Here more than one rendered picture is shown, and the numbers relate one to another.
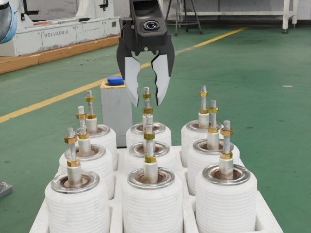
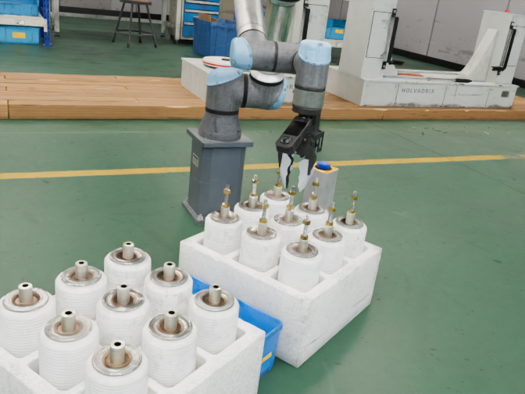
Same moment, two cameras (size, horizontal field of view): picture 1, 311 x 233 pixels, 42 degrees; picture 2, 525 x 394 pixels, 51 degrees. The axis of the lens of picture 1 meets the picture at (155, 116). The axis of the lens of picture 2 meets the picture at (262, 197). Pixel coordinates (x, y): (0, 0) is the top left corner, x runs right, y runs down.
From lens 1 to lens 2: 0.84 m
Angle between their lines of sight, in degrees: 33
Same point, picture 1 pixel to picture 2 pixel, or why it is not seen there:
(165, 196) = (256, 244)
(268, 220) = (315, 291)
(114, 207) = not seen: hidden behind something
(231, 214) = (288, 273)
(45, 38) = (401, 93)
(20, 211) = not seen: hidden behind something
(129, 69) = (283, 162)
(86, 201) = (219, 229)
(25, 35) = (378, 86)
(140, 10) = (291, 127)
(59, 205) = (207, 225)
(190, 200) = not seen: hidden behind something
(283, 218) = (401, 328)
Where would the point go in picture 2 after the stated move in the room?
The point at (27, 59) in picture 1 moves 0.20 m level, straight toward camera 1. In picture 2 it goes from (369, 112) to (365, 117)
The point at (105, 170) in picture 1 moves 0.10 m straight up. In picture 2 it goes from (255, 220) to (260, 185)
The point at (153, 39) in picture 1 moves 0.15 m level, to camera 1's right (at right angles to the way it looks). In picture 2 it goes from (282, 148) to (338, 167)
